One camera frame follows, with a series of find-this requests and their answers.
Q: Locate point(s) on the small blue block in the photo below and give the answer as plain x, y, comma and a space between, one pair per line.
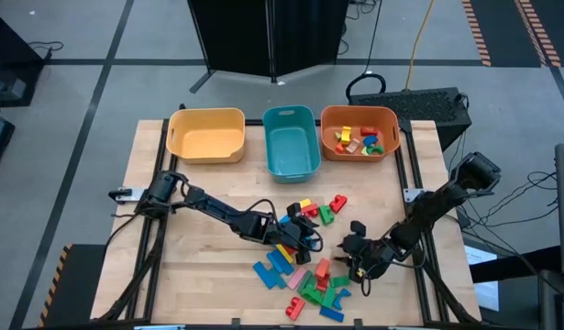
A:
370, 140

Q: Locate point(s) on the small red-orange block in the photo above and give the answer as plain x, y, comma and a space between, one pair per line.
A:
339, 147

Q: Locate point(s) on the dark green long block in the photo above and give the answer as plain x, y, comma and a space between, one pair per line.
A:
305, 280

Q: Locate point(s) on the yellow rectangular wooden block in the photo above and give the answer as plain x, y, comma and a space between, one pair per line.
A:
285, 253
305, 202

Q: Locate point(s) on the blue notched block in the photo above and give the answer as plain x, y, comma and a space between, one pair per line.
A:
341, 298

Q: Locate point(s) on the teal plastic bin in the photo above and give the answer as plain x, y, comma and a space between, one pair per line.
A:
290, 146

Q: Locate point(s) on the black striped floor mat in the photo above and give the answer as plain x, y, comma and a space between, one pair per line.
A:
80, 284

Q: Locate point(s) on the small pink-beige block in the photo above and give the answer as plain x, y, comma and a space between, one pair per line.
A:
353, 146

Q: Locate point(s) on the black partition panel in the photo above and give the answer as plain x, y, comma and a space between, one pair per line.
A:
231, 36
309, 36

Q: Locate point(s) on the yellow plastic bin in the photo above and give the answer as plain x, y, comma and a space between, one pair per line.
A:
206, 135

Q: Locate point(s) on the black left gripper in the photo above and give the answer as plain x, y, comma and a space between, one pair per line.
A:
286, 236

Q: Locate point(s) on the black computer case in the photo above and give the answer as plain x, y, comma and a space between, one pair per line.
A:
410, 107

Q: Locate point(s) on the blue rectangular wooden block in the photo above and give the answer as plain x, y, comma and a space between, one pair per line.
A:
331, 314
314, 245
284, 219

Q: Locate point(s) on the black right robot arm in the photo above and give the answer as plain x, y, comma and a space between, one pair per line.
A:
437, 205

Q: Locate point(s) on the orange plastic bin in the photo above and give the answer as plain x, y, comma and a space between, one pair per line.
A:
387, 117

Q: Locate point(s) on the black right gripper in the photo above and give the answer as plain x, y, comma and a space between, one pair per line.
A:
368, 254

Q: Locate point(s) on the green rectangular wooden block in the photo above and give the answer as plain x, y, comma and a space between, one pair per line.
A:
340, 281
328, 297

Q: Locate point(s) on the wide blue wooden block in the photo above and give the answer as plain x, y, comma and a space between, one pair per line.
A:
280, 263

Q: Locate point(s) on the long blue wooden block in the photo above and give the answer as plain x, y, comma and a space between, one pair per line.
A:
264, 275

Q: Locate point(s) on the red two-stud plastic brick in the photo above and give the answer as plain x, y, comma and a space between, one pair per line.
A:
295, 308
338, 203

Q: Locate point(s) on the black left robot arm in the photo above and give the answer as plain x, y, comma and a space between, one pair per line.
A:
217, 209

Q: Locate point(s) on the green arch block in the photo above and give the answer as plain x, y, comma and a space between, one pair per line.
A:
377, 149

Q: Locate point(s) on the black cabinet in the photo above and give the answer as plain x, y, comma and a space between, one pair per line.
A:
11, 55

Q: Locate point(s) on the small red ribbed block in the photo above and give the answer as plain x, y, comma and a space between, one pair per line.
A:
368, 130

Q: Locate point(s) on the orange-red long wooden block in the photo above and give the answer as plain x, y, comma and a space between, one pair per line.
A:
323, 268

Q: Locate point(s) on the pink wooden block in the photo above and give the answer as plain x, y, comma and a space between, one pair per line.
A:
296, 278

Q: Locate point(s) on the teal wooden block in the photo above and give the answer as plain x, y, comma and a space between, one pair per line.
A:
278, 281

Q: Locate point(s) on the green plastic stud brick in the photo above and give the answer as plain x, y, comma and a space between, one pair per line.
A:
311, 297
326, 215

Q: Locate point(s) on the white paper sheet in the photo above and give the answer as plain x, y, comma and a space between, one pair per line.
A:
485, 275

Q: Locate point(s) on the pale green small block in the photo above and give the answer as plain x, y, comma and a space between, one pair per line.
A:
364, 150

